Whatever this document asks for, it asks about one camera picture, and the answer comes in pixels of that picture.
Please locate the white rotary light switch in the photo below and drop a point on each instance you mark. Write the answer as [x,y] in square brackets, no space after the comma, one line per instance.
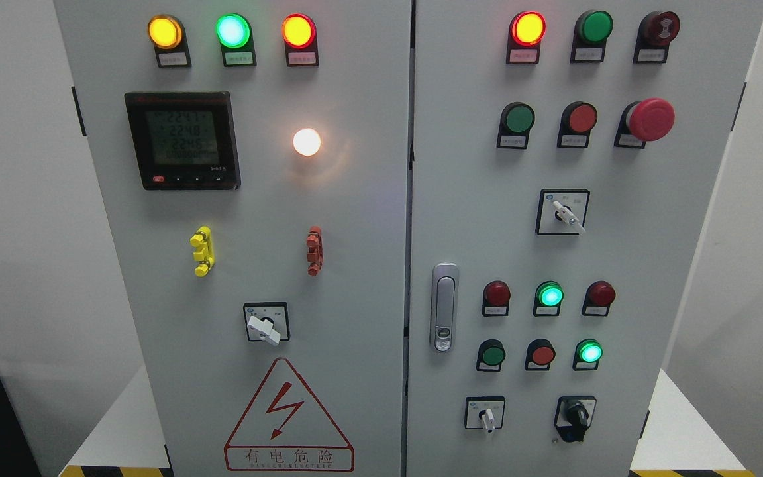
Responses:
[267,322]

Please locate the clear small light bulb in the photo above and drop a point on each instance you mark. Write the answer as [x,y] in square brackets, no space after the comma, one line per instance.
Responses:
[307,142]

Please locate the dark red lamp left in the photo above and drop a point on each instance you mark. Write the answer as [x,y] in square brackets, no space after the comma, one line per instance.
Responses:
[496,299]

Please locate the dark red lamp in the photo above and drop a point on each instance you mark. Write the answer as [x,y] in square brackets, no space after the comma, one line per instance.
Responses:
[496,299]
[598,299]

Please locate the left grey cabinet door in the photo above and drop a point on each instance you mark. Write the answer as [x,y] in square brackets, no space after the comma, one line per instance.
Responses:
[347,322]

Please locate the grey cabinet door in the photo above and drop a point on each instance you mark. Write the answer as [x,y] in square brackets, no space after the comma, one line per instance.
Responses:
[347,322]
[476,205]

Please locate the green push button lower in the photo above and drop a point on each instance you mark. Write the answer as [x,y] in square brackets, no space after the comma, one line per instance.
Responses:
[491,354]

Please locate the green push button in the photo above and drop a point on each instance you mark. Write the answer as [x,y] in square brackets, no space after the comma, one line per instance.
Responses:
[491,354]
[516,121]

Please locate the green lit lamp middle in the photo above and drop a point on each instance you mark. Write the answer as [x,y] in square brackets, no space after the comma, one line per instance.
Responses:
[547,299]

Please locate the green push button upper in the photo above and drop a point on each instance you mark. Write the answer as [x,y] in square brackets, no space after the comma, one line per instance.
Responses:
[516,121]

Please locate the red push button lower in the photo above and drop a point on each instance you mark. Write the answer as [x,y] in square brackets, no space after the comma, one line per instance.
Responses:
[540,355]

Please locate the red push button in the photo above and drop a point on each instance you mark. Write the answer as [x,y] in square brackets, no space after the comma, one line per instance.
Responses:
[577,121]
[540,355]

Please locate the right grey cabinet door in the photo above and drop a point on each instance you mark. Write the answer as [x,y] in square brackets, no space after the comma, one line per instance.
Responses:
[476,205]

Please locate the red electric hazard warning sticker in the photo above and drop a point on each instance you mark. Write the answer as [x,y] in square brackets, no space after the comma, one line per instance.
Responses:
[285,428]

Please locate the black digital power meter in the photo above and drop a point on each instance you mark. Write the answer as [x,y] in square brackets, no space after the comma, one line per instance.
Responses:
[184,140]

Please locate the red ringed lit indicator lamp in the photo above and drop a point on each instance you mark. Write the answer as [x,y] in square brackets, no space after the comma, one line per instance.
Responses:
[300,41]

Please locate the dark red lamp right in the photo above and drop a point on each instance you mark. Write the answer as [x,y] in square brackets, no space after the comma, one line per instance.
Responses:
[598,299]

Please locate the red push button upper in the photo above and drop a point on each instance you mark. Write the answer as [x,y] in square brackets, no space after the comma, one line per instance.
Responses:
[577,121]

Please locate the green lit button lower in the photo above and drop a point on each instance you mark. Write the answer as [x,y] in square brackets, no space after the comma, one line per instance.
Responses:
[587,355]

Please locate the green lit indicator lamp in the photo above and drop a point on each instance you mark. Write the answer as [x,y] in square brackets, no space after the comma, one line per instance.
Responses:
[236,41]

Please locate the red lit lamp right door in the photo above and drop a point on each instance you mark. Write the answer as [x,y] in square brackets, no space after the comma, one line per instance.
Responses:
[524,38]

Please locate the black rotary selector knob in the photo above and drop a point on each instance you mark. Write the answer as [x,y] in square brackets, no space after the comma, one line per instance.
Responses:
[573,417]

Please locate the red emergency stop mushroom button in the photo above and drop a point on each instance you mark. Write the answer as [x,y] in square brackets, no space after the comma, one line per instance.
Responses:
[644,121]

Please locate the yellow indicator lamp top left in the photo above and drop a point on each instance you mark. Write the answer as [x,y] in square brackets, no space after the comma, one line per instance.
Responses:
[167,35]

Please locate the dark green indicator lamp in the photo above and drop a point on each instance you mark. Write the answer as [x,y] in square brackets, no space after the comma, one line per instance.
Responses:
[591,31]

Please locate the dark red buzzer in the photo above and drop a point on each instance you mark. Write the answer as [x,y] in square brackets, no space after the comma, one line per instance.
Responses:
[655,33]

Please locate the silver door lock handle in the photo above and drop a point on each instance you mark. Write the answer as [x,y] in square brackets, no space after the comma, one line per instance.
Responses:
[444,296]

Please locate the white rotary switch right upper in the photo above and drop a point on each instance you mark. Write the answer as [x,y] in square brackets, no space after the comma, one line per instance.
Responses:
[562,211]

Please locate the white rotary switch lower right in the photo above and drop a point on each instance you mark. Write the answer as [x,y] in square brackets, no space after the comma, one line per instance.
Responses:
[484,413]

